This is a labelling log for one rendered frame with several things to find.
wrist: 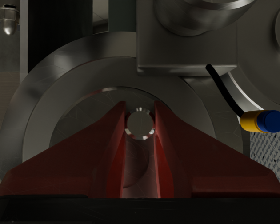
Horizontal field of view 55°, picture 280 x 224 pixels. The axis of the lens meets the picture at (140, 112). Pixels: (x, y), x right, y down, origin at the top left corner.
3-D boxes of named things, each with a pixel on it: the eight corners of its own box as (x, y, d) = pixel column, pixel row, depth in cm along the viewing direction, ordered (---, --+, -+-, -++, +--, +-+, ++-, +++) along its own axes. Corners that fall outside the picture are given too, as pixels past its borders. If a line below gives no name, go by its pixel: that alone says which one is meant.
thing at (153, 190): (19, 179, 14) (97, 59, 14) (34, 172, 16) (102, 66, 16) (139, 257, 14) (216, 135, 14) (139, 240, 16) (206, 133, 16)
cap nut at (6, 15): (14, 6, 47) (14, 32, 47) (23, 14, 51) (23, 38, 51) (-6, 6, 47) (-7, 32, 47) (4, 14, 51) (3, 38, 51)
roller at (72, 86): (225, 62, 16) (212, 261, 15) (171, 98, 42) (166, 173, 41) (29, 49, 16) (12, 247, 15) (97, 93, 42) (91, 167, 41)
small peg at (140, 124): (157, 139, 11) (123, 140, 11) (153, 136, 14) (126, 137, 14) (156, 106, 11) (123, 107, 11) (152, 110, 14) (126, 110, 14)
